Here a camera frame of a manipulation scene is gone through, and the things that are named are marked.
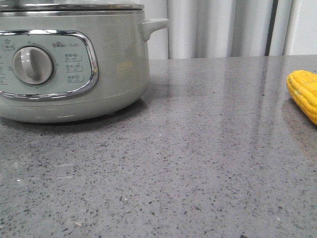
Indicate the glass pot lid steel rim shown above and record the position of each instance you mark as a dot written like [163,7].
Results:
[52,5]

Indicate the yellow corn cob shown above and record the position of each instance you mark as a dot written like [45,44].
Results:
[302,86]

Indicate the light green electric pot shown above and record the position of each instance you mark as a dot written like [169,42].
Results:
[62,65]

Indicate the white pleated curtain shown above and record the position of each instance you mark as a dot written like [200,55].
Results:
[233,28]

